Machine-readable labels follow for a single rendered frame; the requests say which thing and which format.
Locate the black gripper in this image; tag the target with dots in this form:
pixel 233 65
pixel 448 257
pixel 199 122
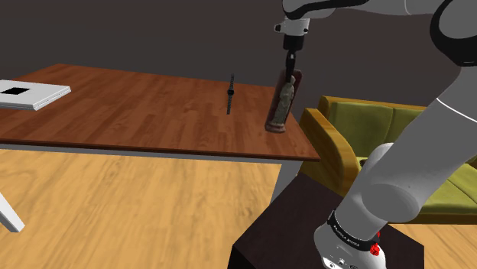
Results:
pixel 293 41

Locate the stone figure in red niche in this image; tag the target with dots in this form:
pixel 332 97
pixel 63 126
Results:
pixel 283 102

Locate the green sofa with wooden frame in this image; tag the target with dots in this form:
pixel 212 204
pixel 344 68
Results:
pixel 346 126

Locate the white closed laptop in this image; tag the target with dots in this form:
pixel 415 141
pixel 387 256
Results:
pixel 31 94

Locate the wooden table with grey legs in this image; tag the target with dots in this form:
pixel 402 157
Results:
pixel 123 111

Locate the black wristwatch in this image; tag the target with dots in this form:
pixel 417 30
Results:
pixel 230 93

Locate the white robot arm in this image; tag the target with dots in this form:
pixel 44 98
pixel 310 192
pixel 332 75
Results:
pixel 406 149

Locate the dark robot stand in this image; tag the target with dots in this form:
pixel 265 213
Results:
pixel 290 227

